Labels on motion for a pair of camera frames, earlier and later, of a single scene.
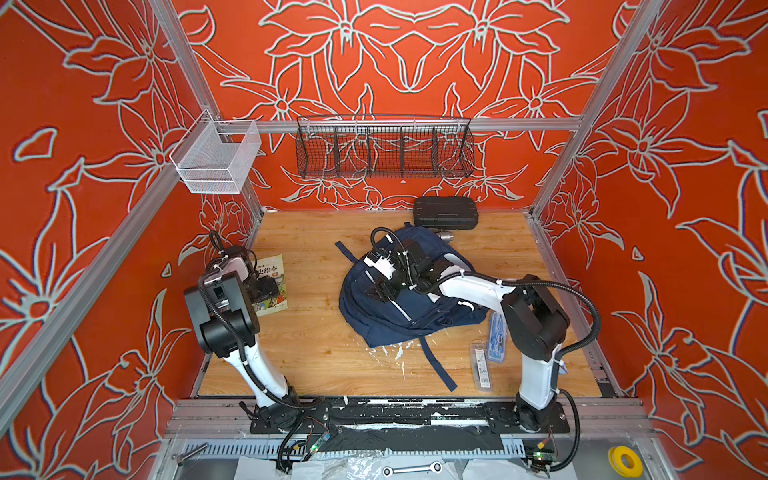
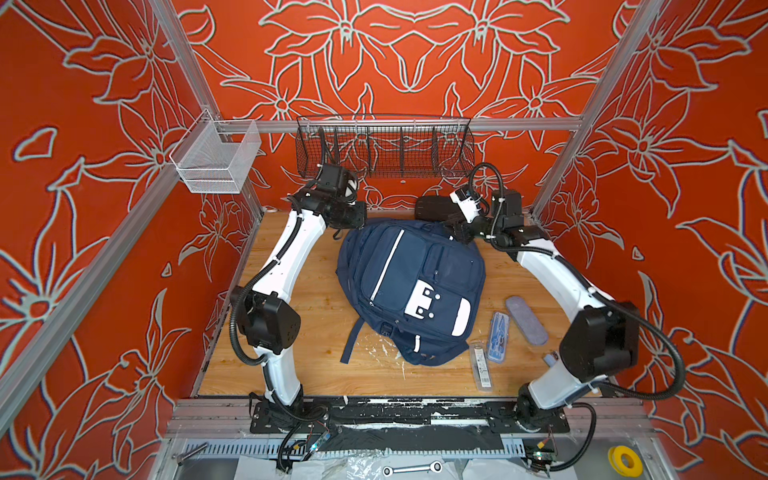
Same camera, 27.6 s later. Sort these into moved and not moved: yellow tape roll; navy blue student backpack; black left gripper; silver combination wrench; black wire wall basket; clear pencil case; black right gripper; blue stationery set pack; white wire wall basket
Moved: black left gripper; navy blue student backpack; black right gripper
Not moved: yellow tape roll; white wire wall basket; clear pencil case; black wire wall basket; silver combination wrench; blue stationery set pack
